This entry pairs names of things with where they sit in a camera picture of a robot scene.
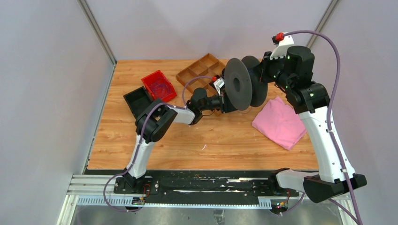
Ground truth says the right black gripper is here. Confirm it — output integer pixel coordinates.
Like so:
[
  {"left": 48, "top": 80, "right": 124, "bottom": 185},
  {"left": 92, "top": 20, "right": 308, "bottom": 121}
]
[{"left": 253, "top": 50, "right": 292, "bottom": 90}]

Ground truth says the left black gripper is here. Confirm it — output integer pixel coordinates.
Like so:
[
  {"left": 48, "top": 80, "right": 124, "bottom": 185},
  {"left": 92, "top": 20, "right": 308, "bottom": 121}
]
[{"left": 200, "top": 90, "right": 243, "bottom": 115}]

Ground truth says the black cable spool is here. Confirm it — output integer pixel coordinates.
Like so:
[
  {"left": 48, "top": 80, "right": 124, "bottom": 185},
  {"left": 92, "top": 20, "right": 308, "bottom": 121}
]
[{"left": 224, "top": 56, "right": 268, "bottom": 111}]

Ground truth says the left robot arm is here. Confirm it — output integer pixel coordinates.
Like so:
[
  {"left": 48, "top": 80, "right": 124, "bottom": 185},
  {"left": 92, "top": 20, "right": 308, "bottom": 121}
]
[{"left": 122, "top": 87, "right": 236, "bottom": 194}]

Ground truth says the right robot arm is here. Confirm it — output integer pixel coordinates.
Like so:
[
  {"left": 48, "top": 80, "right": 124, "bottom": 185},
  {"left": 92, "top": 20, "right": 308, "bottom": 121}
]
[{"left": 254, "top": 46, "right": 367, "bottom": 203}]

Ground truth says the wooden compartment tray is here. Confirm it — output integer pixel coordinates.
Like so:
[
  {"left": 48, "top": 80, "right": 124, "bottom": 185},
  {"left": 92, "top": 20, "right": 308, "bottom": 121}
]
[{"left": 175, "top": 53, "right": 228, "bottom": 106}]

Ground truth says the pink cloth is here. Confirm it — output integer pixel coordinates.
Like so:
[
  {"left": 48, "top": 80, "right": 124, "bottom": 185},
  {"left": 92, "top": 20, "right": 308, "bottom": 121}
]
[{"left": 252, "top": 97, "right": 306, "bottom": 150}]

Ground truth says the red plastic bin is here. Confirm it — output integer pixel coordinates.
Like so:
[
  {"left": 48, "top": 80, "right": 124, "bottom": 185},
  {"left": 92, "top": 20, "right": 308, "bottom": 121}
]
[{"left": 141, "top": 70, "right": 177, "bottom": 102}]

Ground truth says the black plastic bin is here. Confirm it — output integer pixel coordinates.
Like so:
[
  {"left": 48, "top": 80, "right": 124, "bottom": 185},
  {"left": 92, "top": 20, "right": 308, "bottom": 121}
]
[{"left": 123, "top": 86, "right": 154, "bottom": 119}]

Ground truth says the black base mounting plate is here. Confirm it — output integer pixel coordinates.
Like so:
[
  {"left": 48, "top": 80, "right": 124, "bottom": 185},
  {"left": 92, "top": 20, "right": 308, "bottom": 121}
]
[{"left": 113, "top": 170, "right": 299, "bottom": 206}]

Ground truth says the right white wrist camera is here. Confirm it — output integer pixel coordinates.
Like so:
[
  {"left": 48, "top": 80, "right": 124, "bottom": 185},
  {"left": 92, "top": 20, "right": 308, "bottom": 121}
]
[{"left": 270, "top": 32, "right": 294, "bottom": 60}]

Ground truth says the blue cable in red bin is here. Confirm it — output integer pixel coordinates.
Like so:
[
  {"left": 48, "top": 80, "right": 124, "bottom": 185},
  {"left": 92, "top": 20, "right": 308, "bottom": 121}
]
[{"left": 151, "top": 79, "right": 172, "bottom": 100}]

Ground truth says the aluminium frame rail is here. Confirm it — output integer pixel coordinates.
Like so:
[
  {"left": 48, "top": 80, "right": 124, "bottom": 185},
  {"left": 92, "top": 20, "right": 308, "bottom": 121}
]
[{"left": 77, "top": 0, "right": 117, "bottom": 66}]

